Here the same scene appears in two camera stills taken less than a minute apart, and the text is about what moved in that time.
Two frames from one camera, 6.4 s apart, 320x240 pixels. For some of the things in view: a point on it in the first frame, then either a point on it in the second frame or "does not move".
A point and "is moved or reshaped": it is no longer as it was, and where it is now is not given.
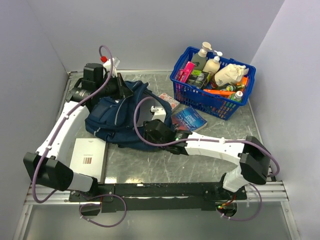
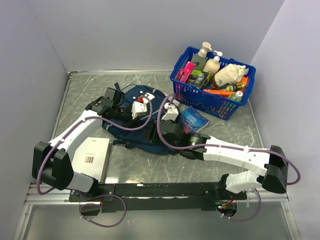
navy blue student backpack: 121,120 is moved or reshaped
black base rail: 160,197 does not move
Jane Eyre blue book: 189,119 does not move
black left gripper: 123,89 -> 130,117
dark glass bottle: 236,87 does not move
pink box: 185,73 does not move
